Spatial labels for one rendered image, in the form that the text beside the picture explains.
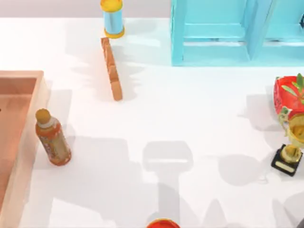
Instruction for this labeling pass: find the orange wooden rack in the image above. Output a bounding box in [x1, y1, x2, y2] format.
[100, 37, 123, 101]

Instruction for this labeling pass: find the blue and yellow can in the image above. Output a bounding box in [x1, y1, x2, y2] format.
[100, 0, 125, 38]

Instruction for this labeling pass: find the light blue rack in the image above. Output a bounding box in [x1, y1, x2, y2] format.
[170, 0, 304, 67]

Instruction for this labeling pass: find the orange bottle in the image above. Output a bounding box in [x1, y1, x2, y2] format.
[35, 108, 72, 166]

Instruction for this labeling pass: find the red round object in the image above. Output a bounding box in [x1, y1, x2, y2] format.
[145, 218, 182, 228]

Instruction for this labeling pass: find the salmon-coloured shallow box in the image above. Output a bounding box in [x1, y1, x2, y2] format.
[0, 70, 45, 228]

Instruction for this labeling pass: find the red plant pot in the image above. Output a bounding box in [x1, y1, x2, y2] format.
[274, 73, 304, 119]

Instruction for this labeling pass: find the gold trophy with black base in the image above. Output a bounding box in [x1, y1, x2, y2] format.
[271, 107, 304, 177]

